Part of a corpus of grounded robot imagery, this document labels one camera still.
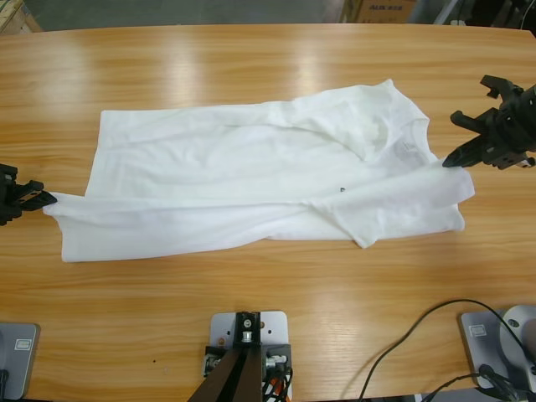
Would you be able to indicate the wooden crate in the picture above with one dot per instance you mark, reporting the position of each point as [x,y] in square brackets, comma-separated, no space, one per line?
[17,14]

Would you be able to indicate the cardboard box with AUX print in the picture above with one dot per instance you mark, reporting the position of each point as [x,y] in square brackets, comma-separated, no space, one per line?
[385,10]

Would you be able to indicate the black side bracket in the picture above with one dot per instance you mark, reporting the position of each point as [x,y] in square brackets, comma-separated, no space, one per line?
[282,352]
[213,356]

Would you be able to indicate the black post clamp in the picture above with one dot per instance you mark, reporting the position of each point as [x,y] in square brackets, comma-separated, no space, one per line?
[253,339]

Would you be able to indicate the white t-shirt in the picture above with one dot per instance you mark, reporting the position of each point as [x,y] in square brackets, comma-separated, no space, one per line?
[230,176]

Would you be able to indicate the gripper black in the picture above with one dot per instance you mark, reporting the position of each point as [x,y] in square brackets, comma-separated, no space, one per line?
[515,130]
[10,201]

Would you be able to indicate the grey metal frame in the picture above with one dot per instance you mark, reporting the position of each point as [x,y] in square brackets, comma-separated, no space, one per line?
[446,12]

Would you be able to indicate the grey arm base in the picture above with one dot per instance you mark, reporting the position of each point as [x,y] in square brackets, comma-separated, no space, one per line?
[481,352]
[21,368]

